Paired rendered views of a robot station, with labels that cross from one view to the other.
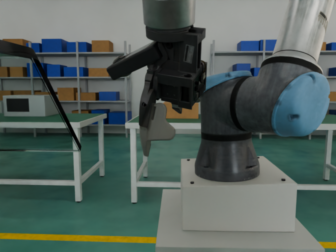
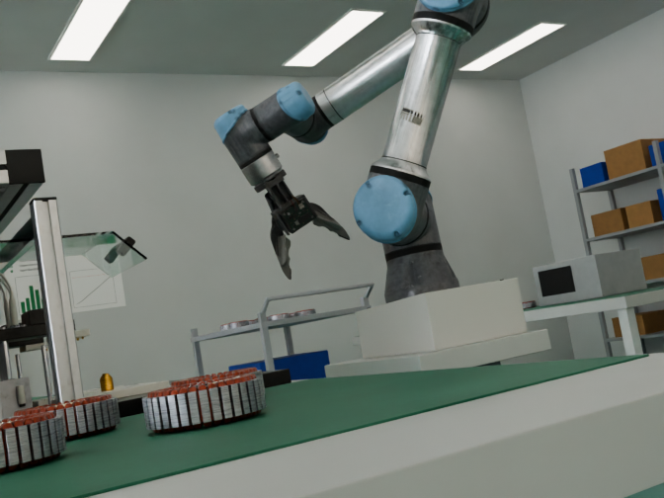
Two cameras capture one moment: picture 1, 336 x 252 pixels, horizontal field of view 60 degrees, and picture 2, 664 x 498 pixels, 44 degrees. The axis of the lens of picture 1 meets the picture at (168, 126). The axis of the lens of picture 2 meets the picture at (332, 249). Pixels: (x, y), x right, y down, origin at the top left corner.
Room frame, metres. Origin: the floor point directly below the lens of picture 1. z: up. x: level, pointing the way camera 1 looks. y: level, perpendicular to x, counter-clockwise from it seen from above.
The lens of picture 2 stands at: (-0.39, -1.40, 0.82)
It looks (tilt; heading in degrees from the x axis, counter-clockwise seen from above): 6 degrees up; 55
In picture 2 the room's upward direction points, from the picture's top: 10 degrees counter-clockwise
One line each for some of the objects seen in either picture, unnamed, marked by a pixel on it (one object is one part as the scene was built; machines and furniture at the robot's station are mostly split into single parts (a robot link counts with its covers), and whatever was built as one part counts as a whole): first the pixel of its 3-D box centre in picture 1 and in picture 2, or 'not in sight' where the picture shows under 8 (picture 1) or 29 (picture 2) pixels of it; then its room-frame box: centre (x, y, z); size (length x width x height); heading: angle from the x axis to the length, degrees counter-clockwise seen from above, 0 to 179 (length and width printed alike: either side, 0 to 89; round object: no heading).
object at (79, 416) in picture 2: not in sight; (65, 419); (-0.14, -0.49, 0.77); 0.11 x 0.11 x 0.04
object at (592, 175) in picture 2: not in sight; (607, 174); (6.50, 3.64, 1.88); 0.42 x 0.28 x 0.20; 175
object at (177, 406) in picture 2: not in sight; (205, 402); (-0.07, -0.68, 0.77); 0.11 x 0.11 x 0.04
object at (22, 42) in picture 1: (17, 47); (637, 159); (6.49, 3.26, 1.93); 0.42 x 0.40 x 0.29; 89
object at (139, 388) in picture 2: not in sight; (108, 394); (0.03, -0.12, 0.78); 0.15 x 0.15 x 0.01; 87
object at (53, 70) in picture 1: (57, 71); not in sight; (6.43, 2.40, 1.41); 0.42 x 0.28 x 0.26; 178
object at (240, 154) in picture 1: (226, 151); (418, 273); (0.67, -0.14, 0.90); 0.15 x 0.15 x 0.10
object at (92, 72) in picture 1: (101, 72); not in sight; (6.39, 1.45, 1.37); 0.42 x 0.40 x 0.18; 87
